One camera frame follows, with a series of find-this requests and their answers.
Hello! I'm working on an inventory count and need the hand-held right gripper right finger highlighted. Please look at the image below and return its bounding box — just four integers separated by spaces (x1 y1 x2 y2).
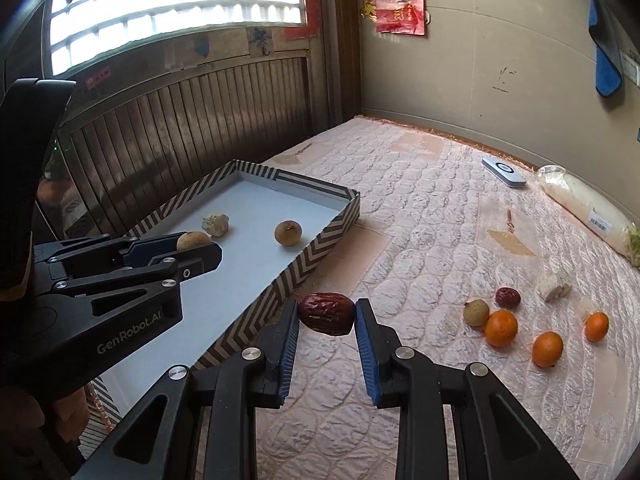
354 298 583 480

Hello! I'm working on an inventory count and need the brown longan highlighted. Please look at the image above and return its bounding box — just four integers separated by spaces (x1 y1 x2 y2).
274 220 302 247
176 231 212 252
463 300 490 327

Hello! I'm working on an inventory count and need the pink quilted mattress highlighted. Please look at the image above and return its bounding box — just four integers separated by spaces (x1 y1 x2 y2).
87 116 640 480

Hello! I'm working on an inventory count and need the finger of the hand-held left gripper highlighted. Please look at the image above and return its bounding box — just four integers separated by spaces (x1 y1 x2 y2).
34 233 185 268
49 241 223 317

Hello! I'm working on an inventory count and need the person's left hand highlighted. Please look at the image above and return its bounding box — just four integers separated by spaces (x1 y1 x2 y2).
45 389 92 443

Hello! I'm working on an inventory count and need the striped cardboard tray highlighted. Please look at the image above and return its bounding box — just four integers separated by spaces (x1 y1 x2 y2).
87 159 361 438

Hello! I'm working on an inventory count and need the mandarin orange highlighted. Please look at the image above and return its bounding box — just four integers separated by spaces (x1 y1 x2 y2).
531 331 564 368
584 311 610 343
484 309 519 349

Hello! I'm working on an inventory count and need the white bagged radish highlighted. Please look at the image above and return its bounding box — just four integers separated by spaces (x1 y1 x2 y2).
537 164 640 268

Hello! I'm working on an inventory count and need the worn paper sticker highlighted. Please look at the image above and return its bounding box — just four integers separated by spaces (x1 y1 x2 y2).
247 27 275 56

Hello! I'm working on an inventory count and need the wooden slatted panel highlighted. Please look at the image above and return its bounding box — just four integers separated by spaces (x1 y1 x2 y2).
55 50 313 241

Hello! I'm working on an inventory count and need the white flat device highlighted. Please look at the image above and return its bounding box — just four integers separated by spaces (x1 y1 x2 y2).
481 156 527 190

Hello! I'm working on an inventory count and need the white wall socket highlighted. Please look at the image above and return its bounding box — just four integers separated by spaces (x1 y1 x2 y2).
620 50 640 86

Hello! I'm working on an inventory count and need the blue cloth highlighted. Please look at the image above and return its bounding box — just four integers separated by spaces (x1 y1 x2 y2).
587 0 623 98

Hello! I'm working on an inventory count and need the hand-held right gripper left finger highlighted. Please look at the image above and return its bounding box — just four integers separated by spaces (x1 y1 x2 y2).
75 299 301 480

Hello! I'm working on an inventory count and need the barred window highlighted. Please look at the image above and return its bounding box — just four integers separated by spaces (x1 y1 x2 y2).
42 0 306 81

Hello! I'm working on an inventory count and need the brown wooden post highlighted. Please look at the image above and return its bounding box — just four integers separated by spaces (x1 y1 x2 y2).
302 0 363 133

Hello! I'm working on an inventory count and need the red paper sticker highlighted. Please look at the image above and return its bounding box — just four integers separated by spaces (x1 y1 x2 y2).
285 0 321 41

